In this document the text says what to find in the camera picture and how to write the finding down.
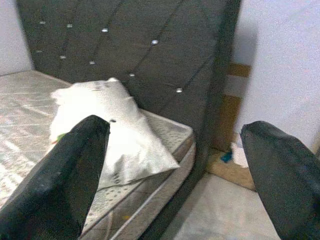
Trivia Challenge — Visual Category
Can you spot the white crumpled sheet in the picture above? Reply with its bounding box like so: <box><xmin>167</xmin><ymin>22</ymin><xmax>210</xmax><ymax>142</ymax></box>
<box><xmin>231</xmin><ymin>139</ymin><xmax>250</xmax><ymax>167</ymax></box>

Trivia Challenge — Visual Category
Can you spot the white quilted mattress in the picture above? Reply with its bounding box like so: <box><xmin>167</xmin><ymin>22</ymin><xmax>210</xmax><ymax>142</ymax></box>
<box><xmin>0</xmin><ymin>69</ymin><xmax>196</xmax><ymax>240</ymax></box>

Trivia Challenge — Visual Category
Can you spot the dark tufted headboard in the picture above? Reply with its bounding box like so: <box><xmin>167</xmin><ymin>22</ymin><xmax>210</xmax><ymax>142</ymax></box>
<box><xmin>15</xmin><ymin>0</ymin><xmax>243</xmax><ymax>240</ymax></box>

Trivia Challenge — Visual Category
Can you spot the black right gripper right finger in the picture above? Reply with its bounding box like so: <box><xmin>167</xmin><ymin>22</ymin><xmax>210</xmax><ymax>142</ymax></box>
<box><xmin>240</xmin><ymin>120</ymin><xmax>320</xmax><ymax>240</ymax></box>

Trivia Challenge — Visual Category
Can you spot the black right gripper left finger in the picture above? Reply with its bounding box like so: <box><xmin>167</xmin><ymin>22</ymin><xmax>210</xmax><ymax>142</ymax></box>
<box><xmin>0</xmin><ymin>114</ymin><xmax>111</xmax><ymax>240</ymax></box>

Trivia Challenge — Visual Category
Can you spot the small blue object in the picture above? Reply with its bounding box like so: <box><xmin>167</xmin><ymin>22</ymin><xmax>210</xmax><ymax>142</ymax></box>
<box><xmin>219</xmin><ymin>149</ymin><xmax>235</xmax><ymax>165</ymax></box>

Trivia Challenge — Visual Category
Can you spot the white pillow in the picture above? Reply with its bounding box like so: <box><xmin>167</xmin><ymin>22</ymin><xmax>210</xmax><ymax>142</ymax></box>
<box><xmin>48</xmin><ymin>77</ymin><xmax>181</xmax><ymax>186</ymax></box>

